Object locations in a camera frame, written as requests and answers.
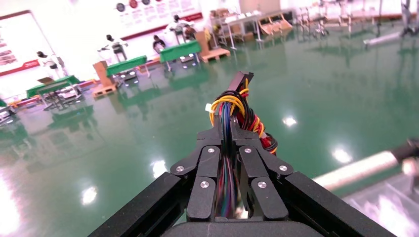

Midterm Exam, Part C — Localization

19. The metal frame work table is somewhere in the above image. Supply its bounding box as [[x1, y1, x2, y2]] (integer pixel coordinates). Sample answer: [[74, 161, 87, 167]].
[[212, 12, 264, 50]]

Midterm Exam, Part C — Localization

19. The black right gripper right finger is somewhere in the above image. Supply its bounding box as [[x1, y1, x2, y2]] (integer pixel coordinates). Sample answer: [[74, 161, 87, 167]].
[[231, 124, 293, 220]]

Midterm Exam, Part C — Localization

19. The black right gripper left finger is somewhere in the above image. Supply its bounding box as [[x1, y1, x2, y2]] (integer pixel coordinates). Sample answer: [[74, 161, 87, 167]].
[[170, 125, 230, 220]]

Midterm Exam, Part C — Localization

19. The black rail corner joint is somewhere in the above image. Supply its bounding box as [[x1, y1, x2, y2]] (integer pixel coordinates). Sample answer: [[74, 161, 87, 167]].
[[390, 138, 419, 161]]

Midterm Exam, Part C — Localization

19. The person in dark clothes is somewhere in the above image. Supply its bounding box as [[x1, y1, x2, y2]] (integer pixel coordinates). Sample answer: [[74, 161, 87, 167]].
[[152, 35, 167, 55]]

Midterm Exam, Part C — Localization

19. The green covered table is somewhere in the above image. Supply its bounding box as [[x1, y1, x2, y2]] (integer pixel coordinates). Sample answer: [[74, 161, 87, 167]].
[[105, 55, 149, 78], [26, 75, 81, 99], [160, 40, 202, 63]]

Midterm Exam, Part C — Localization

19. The white padded rail pipe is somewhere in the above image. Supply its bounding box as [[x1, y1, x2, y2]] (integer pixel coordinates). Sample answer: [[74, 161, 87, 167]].
[[312, 150, 399, 193]]

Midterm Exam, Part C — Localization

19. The clear plastic divided tray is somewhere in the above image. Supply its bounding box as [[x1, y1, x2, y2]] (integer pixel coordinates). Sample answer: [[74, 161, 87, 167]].
[[342, 173, 419, 237]]

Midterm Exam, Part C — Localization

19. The wooden pallet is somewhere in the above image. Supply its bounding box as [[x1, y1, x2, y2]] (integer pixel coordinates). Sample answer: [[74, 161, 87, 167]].
[[91, 84, 118, 98], [201, 48, 231, 63]]

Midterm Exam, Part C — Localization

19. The white wall notice board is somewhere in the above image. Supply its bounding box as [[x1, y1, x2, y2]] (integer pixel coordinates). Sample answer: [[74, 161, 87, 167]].
[[116, 0, 204, 31]]

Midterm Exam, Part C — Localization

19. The power supply with coloured wires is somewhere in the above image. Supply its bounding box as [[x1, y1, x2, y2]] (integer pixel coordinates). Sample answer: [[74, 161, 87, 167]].
[[205, 71, 279, 218]]

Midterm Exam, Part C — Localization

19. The white stand base beam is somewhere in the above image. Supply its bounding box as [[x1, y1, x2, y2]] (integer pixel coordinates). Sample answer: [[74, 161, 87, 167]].
[[362, 31, 404, 46]]

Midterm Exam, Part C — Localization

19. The white robot with black head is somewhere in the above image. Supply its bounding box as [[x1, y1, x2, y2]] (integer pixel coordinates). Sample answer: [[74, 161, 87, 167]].
[[97, 34, 129, 63], [36, 50, 68, 79], [166, 14, 197, 45]]

